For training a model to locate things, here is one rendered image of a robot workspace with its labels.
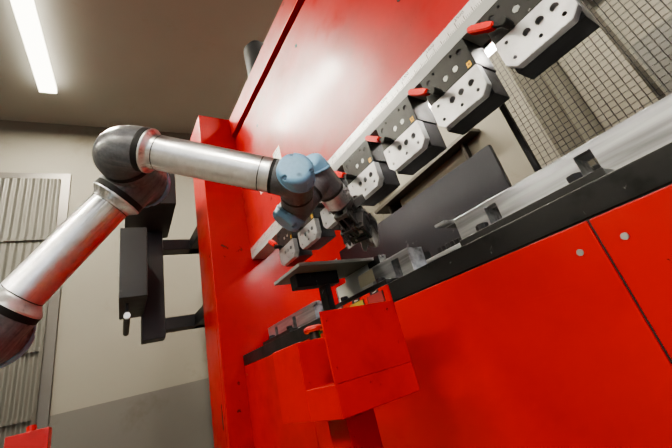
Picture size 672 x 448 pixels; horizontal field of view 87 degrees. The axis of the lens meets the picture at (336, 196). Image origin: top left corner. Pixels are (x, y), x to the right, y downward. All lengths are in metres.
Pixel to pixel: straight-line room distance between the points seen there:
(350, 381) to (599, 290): 0.38
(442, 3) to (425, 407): 0.95
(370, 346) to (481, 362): 0.22
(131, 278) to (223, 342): 0.54
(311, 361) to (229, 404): 1.19
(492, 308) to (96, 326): 3.32
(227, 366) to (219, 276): 0.42
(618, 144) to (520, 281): 0.28
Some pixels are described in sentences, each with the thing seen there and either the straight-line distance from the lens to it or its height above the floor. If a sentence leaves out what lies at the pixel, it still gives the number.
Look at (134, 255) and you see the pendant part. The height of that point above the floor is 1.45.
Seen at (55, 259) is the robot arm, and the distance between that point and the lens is 0.93.
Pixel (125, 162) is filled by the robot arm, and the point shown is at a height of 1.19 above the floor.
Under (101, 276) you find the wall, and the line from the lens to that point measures 3.78.
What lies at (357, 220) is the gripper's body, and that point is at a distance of 0.96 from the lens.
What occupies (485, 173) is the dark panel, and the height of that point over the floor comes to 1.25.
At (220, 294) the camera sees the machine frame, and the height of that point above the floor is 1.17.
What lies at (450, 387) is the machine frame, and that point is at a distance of 0.82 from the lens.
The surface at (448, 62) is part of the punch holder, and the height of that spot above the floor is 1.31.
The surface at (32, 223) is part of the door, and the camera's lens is 4.00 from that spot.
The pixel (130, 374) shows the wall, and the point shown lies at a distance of 3.60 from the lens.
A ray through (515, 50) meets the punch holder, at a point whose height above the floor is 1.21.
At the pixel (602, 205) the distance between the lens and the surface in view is 0.62.
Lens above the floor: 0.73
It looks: 25 degrees up
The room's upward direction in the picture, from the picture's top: 15 degrees counter-clockwise
